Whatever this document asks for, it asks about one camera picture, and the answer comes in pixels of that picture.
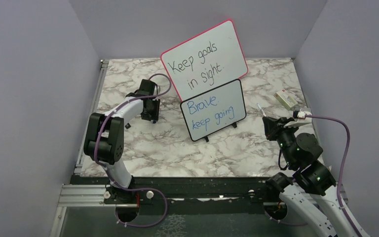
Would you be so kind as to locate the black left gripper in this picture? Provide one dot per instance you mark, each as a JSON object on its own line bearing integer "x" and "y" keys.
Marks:
{"x": 154, "y": 115}

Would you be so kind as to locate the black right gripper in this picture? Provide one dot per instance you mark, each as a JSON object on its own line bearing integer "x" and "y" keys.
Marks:
{"x": 271, "y": 123}

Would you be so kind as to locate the blue whiteboard marker pen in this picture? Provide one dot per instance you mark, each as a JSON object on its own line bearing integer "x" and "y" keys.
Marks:
{"x": 261, "y": 111}

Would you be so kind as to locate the black framed whiteboard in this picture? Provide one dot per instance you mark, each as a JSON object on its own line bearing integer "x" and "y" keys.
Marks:
{"x": 214, "y": 110}

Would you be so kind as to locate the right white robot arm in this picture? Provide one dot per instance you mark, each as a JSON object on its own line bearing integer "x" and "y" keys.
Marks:
{"x": 312, "y": 191}

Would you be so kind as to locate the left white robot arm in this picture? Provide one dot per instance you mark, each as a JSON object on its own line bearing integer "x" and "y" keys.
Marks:
{"x": 104, "y": 139}

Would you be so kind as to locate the pink framed whiteboard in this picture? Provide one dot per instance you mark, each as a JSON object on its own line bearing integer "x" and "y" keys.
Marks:
{"x": 205, "y": 61}

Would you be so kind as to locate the white green box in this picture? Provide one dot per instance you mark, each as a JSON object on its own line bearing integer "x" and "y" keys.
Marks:
{"x": 287, "y": 101}

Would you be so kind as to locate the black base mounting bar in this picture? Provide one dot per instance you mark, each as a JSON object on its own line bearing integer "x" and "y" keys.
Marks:
{"x": 189, "y": 196}

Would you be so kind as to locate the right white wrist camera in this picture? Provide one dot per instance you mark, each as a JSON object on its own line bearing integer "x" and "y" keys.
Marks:
{"x": 298, "y": 119}

